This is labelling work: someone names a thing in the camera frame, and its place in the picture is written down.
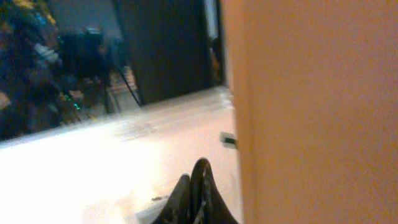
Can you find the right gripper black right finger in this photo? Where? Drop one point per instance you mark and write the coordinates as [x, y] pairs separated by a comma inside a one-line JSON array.
[[206, 203]]

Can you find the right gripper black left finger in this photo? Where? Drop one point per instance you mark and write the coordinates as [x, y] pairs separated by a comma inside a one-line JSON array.
[[177, 207]]

